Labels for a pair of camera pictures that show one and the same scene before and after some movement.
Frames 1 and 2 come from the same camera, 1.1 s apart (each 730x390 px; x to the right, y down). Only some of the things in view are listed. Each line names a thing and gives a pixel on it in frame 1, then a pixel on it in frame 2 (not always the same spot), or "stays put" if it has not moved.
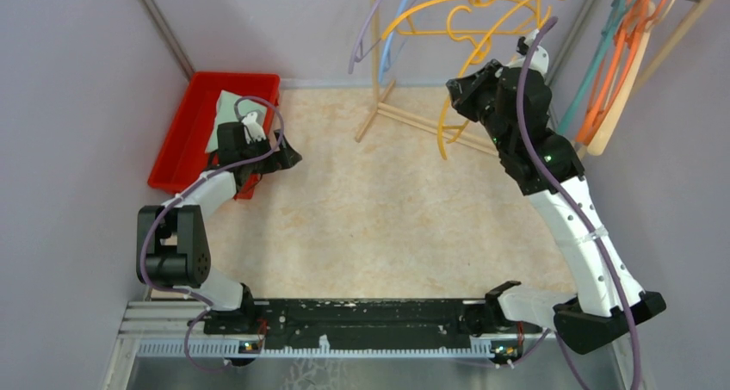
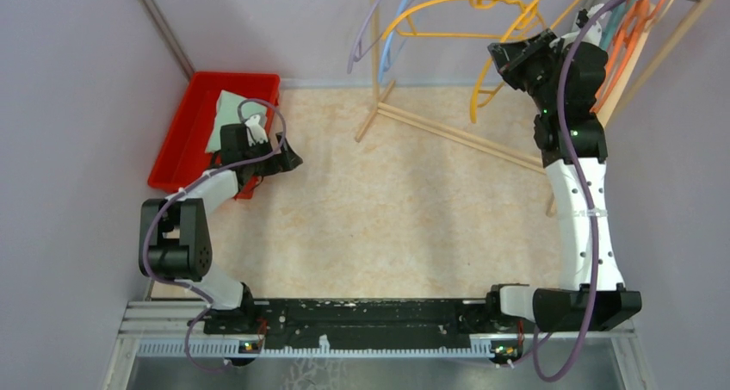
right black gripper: (472, 84) to (511, 57)
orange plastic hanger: (615, 65) stays put
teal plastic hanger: (620, 8) stays put
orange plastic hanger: (635, 8) to (628, 51)
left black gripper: (285, 157) stays put
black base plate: (349, 324) stays put
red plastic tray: (183, 154) stays put
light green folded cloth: (225, 113) stays put
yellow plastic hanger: (479, 54) to (481, 2)
